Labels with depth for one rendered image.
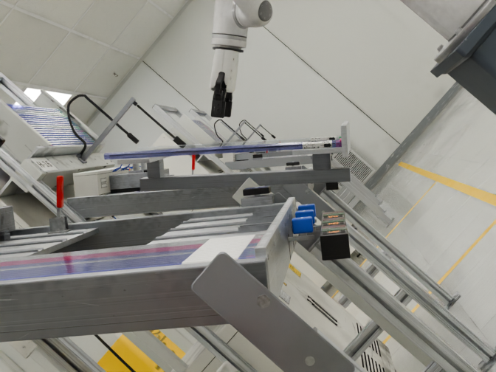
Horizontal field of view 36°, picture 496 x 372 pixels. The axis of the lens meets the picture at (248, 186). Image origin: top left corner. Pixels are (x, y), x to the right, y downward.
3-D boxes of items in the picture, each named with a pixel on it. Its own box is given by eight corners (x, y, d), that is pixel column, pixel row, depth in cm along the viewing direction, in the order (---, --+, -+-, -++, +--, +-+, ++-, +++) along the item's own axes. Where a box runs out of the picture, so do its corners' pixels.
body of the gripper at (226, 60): (217, 44, 191) (212, 90, 192) (209, 41, 181) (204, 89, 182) (246, 47, 190) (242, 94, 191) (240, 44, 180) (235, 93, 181)
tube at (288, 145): (342, 145, 160) (342, 139, 159) (342, 147, 158) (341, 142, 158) (106, 157, 167) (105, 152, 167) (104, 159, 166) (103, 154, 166)
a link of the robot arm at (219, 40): (215, 35, 190) (214, 48, 190) (208, 32, 181) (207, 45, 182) (249, 39, 189) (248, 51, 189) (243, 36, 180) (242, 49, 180)
